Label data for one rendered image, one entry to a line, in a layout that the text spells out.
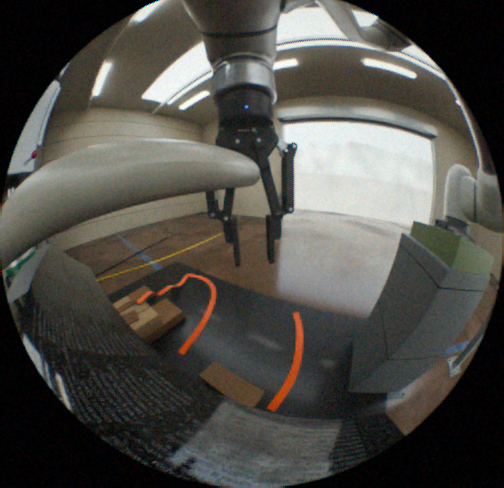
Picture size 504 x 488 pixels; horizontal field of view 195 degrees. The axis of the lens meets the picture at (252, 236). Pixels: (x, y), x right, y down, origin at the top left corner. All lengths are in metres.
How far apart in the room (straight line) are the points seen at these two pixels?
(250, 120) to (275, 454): 0.41
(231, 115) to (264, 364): 1.03
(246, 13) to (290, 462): 0.46
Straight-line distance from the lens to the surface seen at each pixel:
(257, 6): 0.20
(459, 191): 0.74
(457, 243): 0.54
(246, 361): 1.00
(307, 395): 0.97
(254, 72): 0.22
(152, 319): 1.11
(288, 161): 0.20
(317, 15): 3.41
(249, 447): 0.25
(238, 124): 0.21
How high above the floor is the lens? 0.92
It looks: 18 degrees down
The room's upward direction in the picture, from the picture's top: straight up
